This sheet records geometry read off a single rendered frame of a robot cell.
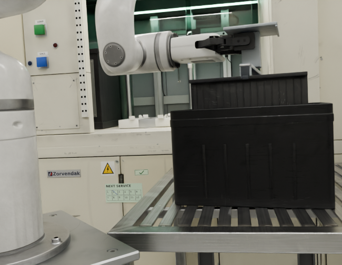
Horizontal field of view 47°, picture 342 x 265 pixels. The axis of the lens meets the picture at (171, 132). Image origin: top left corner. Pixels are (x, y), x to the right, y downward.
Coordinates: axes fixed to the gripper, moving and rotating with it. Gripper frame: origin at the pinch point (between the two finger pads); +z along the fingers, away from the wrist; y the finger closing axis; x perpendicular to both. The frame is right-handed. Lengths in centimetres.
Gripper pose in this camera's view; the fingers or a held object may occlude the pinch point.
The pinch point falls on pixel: (248, 43)
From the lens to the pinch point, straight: 81.8
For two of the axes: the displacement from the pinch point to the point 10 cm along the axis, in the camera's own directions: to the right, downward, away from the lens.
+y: -3.0, 0.8, -9.5
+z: 9.5, -0.3, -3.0
